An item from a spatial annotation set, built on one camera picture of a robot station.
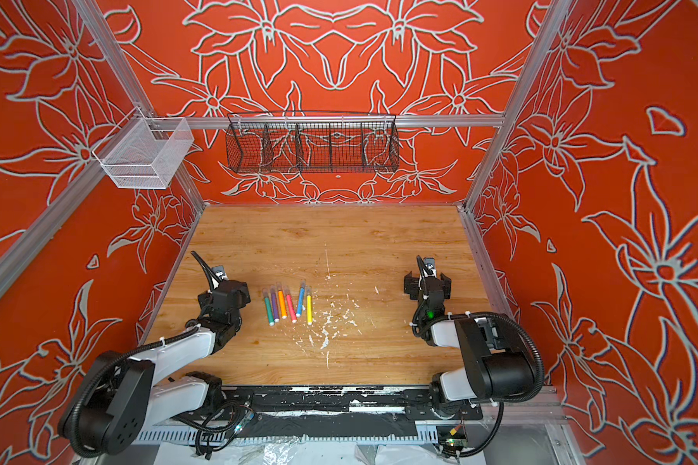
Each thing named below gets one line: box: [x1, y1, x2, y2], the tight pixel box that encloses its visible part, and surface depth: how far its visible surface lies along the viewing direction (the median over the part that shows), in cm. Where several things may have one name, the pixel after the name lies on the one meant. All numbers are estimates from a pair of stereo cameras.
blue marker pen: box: [295, 280, 306, 318], surface depth 94 cm
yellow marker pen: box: [305, 285, 314, 326], surface depth 92 cm
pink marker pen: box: [284, 287, 298, 324], surface depth 92 cm
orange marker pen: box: [276, 281, 288, 320], surface depth 94 cm
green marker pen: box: [263, 296, 275, 327], surface depth 91 cm
